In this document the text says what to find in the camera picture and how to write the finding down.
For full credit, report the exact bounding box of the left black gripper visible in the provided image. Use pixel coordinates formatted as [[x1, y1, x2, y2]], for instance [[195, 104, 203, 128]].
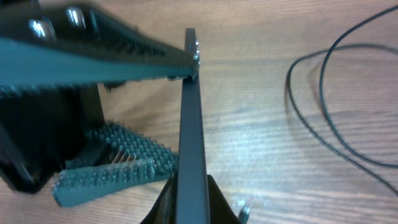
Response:
[[1, 85, 178, 207]]

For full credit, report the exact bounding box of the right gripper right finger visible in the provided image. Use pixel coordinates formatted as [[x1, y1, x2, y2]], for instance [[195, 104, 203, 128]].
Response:
[[141, 27, 243, 224]]

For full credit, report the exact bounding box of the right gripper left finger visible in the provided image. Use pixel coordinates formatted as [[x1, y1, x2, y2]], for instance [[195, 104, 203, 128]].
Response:
[[1, 2, 199, 93]]

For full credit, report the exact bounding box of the black charging cable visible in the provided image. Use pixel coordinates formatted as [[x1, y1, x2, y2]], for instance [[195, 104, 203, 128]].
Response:
[[284, 4, 398, 197]]

